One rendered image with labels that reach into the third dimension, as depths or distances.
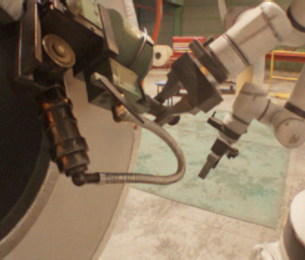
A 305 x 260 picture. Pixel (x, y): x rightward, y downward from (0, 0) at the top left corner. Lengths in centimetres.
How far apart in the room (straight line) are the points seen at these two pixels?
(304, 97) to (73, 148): 58
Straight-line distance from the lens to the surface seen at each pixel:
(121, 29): 48
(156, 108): 55
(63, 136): 38
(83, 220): 73
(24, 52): 37
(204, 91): 52
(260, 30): 53
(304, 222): 26
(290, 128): 72
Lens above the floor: 88
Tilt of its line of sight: 17 degrees down
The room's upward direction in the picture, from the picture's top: straight up
